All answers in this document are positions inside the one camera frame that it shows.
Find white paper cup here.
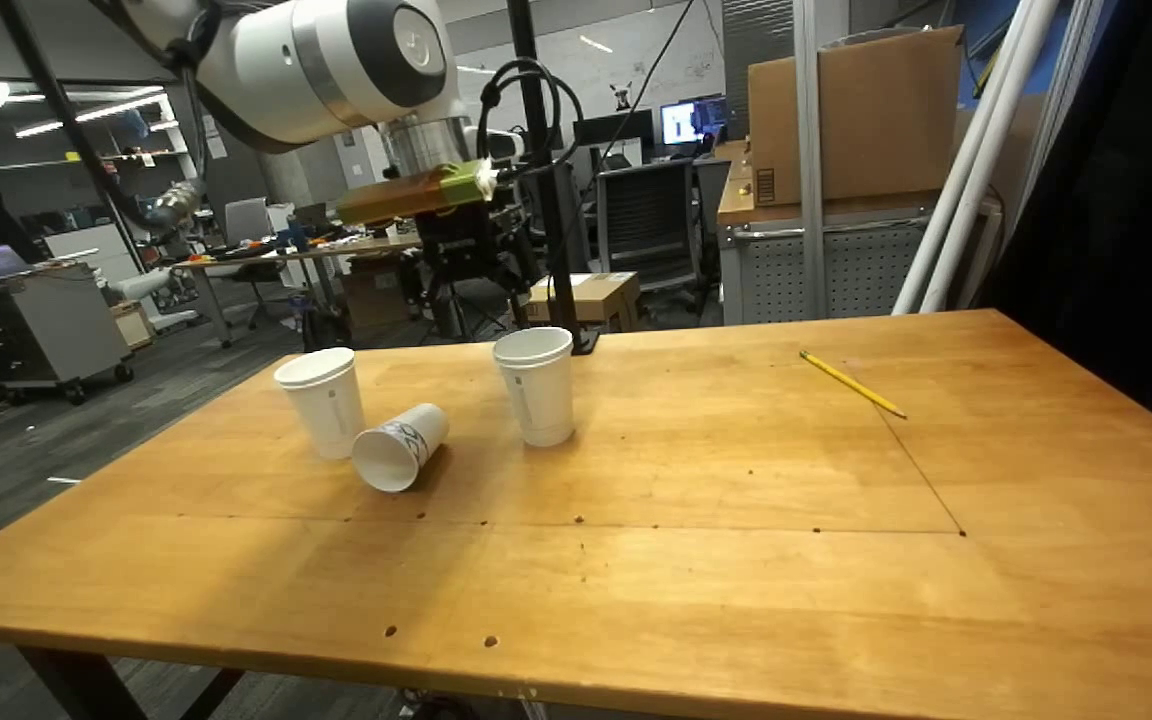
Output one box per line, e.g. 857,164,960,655
490,327,570,448
271,350,362,460

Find grey perforated metal cabinet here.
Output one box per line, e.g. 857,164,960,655
720,209,927,324

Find grey rolling cart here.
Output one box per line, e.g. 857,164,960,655
0,263,126,404

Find small cardboard box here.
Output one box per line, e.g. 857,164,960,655
524,271,638,327

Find lit computer monitor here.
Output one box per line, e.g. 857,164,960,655
661,95,724,150

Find yellow pencil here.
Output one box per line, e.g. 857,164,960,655
798,351,909,422

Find large cardboard box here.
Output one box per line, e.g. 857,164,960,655
749,27,960,206

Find white leaning pipes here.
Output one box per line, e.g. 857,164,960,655
890,0,1109,317

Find white patterned cup lying down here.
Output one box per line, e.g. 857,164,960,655
352,404,449,496

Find tan wrist camera mount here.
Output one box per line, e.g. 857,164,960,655
334,159,494,223

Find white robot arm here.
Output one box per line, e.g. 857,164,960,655
91,0,461,152

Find black office chair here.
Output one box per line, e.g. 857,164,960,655
597,159,701,294

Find white vertical post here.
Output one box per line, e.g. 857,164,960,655
793,0,827,317

